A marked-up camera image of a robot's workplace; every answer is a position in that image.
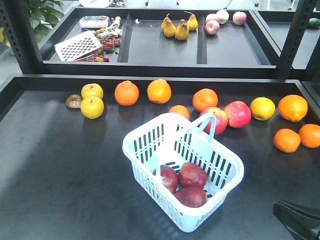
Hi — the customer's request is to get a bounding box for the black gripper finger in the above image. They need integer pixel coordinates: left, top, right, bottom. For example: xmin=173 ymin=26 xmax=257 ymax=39
xmin=273 ymin=200 xmax=320 ymax=240

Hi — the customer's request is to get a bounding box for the light blue plastic basket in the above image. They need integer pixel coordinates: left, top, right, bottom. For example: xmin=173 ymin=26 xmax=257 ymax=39
xmin=122 ymin=112 xmax=244 ymax=233

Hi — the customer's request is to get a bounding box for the orange behind apples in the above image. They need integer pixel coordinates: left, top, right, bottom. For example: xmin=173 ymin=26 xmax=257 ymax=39
xmin=192 ymin=88 xmax=219 ymax=112

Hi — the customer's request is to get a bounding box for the small orange lower left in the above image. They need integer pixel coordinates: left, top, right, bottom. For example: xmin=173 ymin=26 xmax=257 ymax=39
xmin=273 ymin=128 xmax=301 ymax=153

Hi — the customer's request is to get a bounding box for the small orange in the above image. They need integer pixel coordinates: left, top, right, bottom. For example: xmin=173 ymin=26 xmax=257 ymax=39
xmin=298 ymin=123 xmax=320 ymax=148
xmin=273 ymin=128 xmax=301 ymax=153
xmin=169 ymin=105 xmax=190 ymax=120

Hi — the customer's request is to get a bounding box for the small orange lower right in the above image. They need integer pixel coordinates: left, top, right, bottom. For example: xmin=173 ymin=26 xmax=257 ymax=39
xmin=298 ymin=123 xmax=320 ymax=148

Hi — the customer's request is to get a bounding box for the large orange right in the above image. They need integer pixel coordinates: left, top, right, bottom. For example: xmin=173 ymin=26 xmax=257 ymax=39
xmin=278 ymin=94 xmax=308 ymax=122

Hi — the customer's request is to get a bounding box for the yellow orange fruit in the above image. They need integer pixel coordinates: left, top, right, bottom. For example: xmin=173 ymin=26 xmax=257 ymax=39
xmin=249 ymin=97 xmax=276 ymax=121

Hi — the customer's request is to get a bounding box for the large red apple right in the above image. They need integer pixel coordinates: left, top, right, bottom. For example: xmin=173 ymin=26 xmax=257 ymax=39
xmin=224 ymin=100 xmax=252 ymax=129

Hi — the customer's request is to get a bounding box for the large red apple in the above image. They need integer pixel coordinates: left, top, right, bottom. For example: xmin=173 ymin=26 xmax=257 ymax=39
xmin=224 ymin=100 xmax=252 ymax=129
xmin=200 ymin=107 xmax=229 ymax=136

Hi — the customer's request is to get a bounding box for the large red apple left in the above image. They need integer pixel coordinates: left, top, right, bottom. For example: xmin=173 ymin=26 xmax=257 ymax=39
xmin=200 ymin=107 xmax=229 ymax=136

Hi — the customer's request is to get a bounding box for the small orange middle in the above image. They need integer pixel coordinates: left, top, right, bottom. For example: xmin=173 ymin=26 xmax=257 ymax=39
xmin=169 ymin=105 xmax=190 ymax=120

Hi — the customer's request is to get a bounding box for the orange far left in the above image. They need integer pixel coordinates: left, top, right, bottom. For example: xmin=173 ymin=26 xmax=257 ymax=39
xmin=114 ymin=80 xmax=140 ymax=107

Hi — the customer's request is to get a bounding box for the brown pear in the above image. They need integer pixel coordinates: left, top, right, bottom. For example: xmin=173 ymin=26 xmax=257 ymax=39
xmin=175 ymin=19 xmax=190 ymax=41

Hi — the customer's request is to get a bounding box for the yellow apple front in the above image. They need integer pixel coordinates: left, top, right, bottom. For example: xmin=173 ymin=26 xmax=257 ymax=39
xmin=80 ymin=96 xmax=105 ymax=120

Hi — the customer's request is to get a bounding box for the yellow apple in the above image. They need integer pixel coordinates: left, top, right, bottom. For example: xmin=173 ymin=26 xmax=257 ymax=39
xmin=81 ymin=83 xmax=104 ymax=99
xmin=80 ymin=96 xmax=105 ymax=120

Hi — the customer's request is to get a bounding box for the black wood fruit display table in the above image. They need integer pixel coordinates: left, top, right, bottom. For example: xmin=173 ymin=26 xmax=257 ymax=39
xmin=0 ymin=75 xmax=320 ymax=240

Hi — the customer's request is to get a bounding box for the yellow apple back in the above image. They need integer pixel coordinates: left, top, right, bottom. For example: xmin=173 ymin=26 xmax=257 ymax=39
xmin=81 ymin=83 xmax=104 ymax=99

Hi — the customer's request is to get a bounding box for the brown mushroom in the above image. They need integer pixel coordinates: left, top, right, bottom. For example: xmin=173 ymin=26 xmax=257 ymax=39
xmin=65 ymin=94 xmax=83 ymax=109

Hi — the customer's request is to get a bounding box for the black upper fruit tray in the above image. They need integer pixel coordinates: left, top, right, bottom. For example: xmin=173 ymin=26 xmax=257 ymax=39
xmin=39 ymin=7 xmax=280 ymax=79

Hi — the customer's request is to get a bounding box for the white perforated tray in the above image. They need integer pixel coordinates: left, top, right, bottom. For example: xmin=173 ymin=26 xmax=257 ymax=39
xmin=54 ymin=30 xmax=102 ymax=62

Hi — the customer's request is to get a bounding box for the white electronic scale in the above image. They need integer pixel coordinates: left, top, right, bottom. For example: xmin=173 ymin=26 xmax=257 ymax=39
xmin=79 ymin=15 xmax=110 ymax=29

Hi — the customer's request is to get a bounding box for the potted green plant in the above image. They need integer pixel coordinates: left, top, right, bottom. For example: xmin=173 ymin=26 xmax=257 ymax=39
xmin=0 ymin=0 xmax=65 ymax=48

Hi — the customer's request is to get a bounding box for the black shelf upright post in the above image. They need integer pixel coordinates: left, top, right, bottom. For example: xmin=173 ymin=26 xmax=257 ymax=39
xmin=275 ymin=0 xmax=317 ymax=80

